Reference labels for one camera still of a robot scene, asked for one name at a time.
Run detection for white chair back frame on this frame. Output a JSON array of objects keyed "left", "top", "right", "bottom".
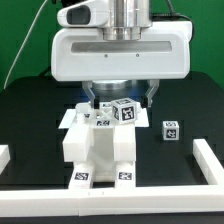
[{"left": 62, "top": 98, "right": 140, "bottom": 163}]

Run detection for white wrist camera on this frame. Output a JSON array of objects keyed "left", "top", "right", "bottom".
[{"left": 57, "top": 0, "right": 109, "bottom": 28}]

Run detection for black cables at base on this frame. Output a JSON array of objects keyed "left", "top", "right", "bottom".
[{"left": 39, "top": 66, "right": 53, "bottom": 78}]

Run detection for white U-shaped obstacle fence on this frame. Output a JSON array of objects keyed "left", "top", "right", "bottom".
[{"left": 0, "top": 139, "right": 224, "bottom": 217}]

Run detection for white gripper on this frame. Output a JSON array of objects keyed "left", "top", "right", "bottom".
[{"left": 51, "top": 21, "right": 192, "bottom": 109}]

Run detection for white cable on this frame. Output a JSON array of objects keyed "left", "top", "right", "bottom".
[{"left": 3, "top": 0, "right": 50, "bottom": 90}]

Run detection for grey braided cable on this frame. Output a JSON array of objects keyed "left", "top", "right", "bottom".
[{"left": 149, "top": 0, "right": 196, "bottom": 38}]

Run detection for white tagged cube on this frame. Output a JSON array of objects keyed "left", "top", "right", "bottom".
[
  {"left": 111, "top": 98, "right": 137, "bottom": 124},
  {"left": 162, "top": 121, "right": 180, "bottom": 141}
]

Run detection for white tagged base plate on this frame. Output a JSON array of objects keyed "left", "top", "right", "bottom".
[{"left": 59, "top": 108, "right": 149, "bottom": 129}]

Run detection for white part at left edge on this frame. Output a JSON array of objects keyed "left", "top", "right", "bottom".
[{"left": 0, "top": 145, "right": 10, "bottom": 174}]

